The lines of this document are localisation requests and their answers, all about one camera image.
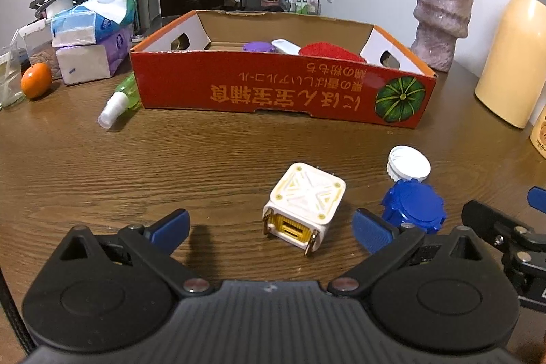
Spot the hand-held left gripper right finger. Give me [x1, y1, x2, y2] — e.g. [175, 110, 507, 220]
[326, 208, 485, 299]

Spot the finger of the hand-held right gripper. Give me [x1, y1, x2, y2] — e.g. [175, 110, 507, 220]
[528, 186, 546, 214]
[462, 200, 534, 247]

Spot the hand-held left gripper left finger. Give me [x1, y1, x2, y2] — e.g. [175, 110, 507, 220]
[55, 209, 212, 297]

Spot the blue lid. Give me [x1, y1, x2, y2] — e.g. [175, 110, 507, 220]
[381, 180, 446, 234]

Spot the white yellow charger plug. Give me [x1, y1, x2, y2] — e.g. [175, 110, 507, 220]
[262, 162, 345, 257]

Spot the red orange cardboard box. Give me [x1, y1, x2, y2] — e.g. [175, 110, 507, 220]
[129, 9, 438, 130]

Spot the red fuzzy pad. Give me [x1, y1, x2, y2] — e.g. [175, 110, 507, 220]
[299, 42, 368, 64]

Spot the small white box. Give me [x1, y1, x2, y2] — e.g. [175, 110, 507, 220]
[271, 39, 301, 54]

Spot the cream printed jar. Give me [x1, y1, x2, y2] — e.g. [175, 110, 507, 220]
[530, 106, 546, 160]

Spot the white bottle cap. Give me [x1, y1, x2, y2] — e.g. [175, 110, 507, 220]
[386, 145, 431, 182]

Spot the cream yellow thermos jug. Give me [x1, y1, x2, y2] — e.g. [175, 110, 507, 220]
[475, 0, 546, 129]

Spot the green spray bottle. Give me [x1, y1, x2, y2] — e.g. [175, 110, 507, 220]
[97, 73, 142, 130]

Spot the purple tissue pack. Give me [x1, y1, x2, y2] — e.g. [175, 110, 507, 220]
[55, 25, 134, 86]

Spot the orange fruit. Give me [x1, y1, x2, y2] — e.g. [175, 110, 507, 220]
[21, 63, 53, 99]

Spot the pink textured vase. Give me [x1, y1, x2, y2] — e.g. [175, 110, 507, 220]
[411, 0, 476, 72]

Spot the clear plastic snack container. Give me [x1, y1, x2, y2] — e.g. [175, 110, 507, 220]
[19, 19, 62, 81]

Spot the blue tissue pack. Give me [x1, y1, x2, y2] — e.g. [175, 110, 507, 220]
[50, 0, 138, 48]

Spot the clear glass cup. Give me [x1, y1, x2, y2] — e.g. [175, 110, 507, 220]
[0, 27, 26, 109]

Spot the metal cart with bottles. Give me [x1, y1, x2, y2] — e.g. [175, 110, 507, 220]
[279, 0, 320, 15]

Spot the black cable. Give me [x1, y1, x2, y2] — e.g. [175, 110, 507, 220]
[0, 268, 37, 356]

